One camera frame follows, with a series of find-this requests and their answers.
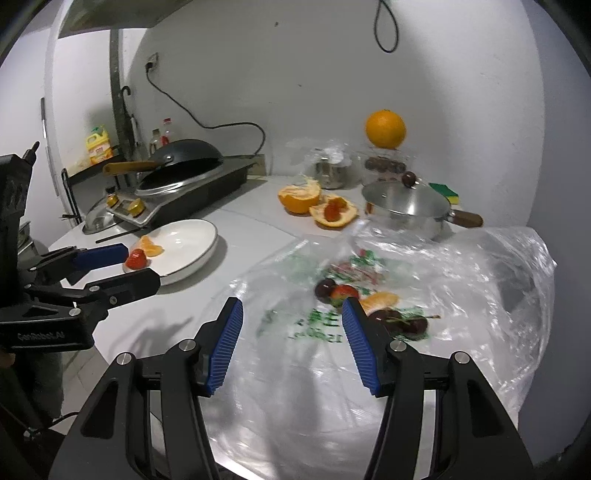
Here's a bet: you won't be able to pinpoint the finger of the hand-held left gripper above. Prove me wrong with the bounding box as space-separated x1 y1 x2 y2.
18 244 130 287
28 268 161 324

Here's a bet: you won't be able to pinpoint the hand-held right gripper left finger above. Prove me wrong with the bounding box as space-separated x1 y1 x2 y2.
48 296 245 480

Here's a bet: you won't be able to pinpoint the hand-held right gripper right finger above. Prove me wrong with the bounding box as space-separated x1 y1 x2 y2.
342 296 536 480

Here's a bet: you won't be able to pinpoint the red strawberry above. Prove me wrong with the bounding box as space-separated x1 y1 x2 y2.
123 248 151 271
330 285 360 308

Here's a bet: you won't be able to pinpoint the large orange segment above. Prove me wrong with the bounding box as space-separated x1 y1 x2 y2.
359 292 399 317

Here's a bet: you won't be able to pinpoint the dark red cherry with stem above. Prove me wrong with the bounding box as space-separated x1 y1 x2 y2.
402 314 440 341

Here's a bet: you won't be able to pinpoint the white round plate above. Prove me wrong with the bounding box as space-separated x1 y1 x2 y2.
122 219 219 286

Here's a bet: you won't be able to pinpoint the large clear plastic bag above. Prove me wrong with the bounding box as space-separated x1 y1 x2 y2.
203 219 557 462

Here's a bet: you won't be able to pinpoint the black chopsticks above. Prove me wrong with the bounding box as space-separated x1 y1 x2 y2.
95 229 139 244

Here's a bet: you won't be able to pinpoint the small steel lid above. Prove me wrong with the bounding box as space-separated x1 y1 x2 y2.
82 196 125 235

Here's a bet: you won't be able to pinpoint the small orange segment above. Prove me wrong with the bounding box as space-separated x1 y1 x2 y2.
139 235 164 258

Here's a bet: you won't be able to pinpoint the black metal rack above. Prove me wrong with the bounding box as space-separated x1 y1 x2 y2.
60 152 123 220

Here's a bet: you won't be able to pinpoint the yellow oil bottle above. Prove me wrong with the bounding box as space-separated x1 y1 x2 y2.
85 126 115 165

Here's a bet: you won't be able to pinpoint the open orange peel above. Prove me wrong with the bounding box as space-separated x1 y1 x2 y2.
308 194 359 230

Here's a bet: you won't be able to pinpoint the black induction cooker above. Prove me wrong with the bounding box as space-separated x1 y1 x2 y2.
105 156 257 227

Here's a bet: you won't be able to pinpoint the grey vertical pipe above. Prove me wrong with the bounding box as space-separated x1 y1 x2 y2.
108 28 134 153

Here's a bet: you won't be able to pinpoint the steel cup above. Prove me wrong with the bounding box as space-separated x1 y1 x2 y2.
315 159 354 190

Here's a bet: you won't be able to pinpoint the green and yellow sponge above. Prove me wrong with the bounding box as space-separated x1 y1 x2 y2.
428 182 461 206

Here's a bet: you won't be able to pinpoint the clear plastic container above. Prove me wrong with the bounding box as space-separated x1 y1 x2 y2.
360 148 414 185

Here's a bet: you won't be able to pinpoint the small clear plastic bag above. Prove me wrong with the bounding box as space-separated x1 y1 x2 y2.
286 137 365 190

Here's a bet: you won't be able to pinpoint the whole orange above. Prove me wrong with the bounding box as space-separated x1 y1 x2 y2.
366 109 407 150

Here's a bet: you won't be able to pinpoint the range hood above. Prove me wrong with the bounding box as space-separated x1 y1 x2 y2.
58 0 185 40

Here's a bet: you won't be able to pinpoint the steel pot with wooden handle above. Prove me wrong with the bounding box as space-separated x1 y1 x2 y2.
365 203 484 241

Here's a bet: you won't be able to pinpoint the black wok with wooden handle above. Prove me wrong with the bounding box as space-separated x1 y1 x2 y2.
102 139 225 176

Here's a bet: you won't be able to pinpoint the black power cable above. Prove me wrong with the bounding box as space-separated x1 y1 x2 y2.
145 67 267 155

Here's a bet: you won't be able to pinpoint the black hanging cable loop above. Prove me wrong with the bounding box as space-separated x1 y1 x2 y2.
374 0 399 53

